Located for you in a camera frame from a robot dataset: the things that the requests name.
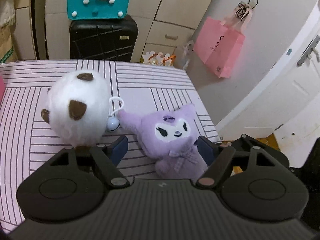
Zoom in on black suitcase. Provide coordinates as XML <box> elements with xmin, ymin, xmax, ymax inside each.
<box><xmin>69</xmin><ymin>15</ymin><xmax>138</xmax><ymax>62</ymax></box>

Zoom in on pink storage box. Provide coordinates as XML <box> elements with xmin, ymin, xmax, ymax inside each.
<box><xmin>0</xmin><ymin>76</ymin><xmax>6</xmax><ymax>102</ymax></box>

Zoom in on striped pink table cloth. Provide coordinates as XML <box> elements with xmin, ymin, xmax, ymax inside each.
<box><xmin>1</xmin><ymin>60</ymin><xmax>220</xmax><ymax>232</ymax></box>

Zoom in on white fluffy robe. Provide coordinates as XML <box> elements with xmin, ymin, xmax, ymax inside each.
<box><xmin>0</xmin><ymin>0</ymin><xmax>15</xmax><ymax>28</ymax></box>

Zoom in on white panda plush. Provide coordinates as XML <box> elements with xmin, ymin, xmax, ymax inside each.
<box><xmin>41</xmin><ymin>70</ymin><xmax>124</xmax><ymax>157</ymax></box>

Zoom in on colourful gift bag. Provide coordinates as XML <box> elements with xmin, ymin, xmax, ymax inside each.
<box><xmin>140</xmin><ymin>51</ymin><xmax>176</xmax><ymax>67</ymax></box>

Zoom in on metal door handle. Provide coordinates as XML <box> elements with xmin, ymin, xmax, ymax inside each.
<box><xmin>297</xmin><ymin>35</ymin><xmax>320</xmax><ymax>67</ymax></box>

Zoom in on pink paper bag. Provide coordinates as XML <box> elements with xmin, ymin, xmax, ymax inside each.
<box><xmin>193</xmin><ymin>2</ymin><xmax>253</xmax><ymax>78</ymax></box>

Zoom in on white door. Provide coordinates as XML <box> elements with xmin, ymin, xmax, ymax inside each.
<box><xmin>216</xmin><ymin>4</ymin><xmax>319</xmax><ymax>141</ymax></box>

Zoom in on beige wardrobe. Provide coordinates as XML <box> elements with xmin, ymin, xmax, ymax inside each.
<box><xmin>12</xmin><ymin>0</ymin><xmax>212</xmax><ymax>62</ymax></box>

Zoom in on purple Kuromi plush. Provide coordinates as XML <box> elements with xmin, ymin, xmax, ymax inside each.
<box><xmin>117</xmin><ymin>103</ymin><xmax>208</xmax><ymax>180</ymax></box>

